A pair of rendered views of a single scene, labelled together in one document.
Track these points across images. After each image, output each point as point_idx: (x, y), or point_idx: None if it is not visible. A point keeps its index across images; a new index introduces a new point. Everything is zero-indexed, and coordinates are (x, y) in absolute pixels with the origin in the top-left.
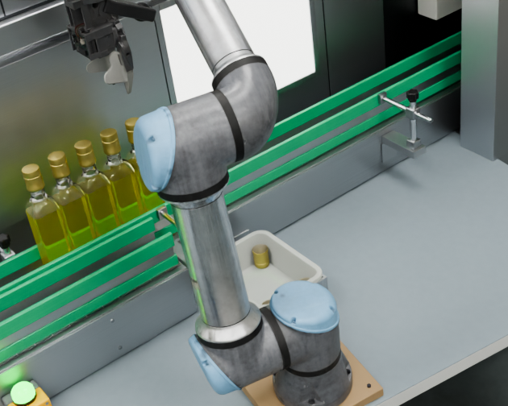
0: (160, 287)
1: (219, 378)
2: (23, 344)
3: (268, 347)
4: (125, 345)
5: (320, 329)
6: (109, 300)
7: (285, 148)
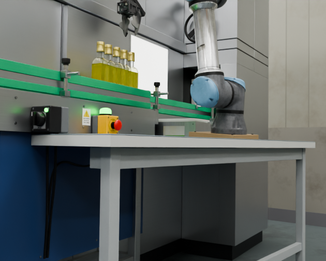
0: (146, 111)
1: (214, 86)
2: (101, 98)
3: (227, 84)
4: (133, 131)
5: (243, 85)
6: (129, 104)
7: (172, 102)
